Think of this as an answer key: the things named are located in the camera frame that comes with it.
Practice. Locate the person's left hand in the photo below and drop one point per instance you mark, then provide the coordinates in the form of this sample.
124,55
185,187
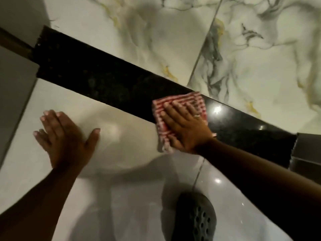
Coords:
66,145

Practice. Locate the person's right hand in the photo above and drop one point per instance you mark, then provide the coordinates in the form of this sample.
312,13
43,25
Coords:
190,133

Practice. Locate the person's left middle finger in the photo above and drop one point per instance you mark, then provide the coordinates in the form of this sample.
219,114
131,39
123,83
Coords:
54,120

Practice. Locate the person's right thumb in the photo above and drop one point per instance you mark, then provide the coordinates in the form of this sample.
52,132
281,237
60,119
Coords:
174,141

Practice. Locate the person's left thumb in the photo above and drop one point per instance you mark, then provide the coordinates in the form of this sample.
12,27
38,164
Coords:
92,139

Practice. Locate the person's right middle finger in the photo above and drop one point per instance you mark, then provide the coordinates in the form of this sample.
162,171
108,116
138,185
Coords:
174,111

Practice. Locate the person's left little finger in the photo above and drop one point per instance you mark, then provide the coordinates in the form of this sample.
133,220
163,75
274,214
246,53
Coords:
41,140

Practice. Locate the person's right little finger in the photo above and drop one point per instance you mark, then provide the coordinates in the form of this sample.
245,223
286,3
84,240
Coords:
194,111

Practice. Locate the red white striped cloth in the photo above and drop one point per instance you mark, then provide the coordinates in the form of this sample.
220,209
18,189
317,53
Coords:
163,133

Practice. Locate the person's right forearm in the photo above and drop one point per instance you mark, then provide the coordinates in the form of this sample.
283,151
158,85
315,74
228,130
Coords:
263,188

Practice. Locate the person's left forearm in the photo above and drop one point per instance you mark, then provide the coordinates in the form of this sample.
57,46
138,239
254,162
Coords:
32,208

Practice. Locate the black granite threshold strip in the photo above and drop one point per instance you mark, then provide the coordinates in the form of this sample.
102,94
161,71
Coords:
100,80

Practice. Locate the black perforated clog shoe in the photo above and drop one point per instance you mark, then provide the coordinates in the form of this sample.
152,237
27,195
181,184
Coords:
195,218

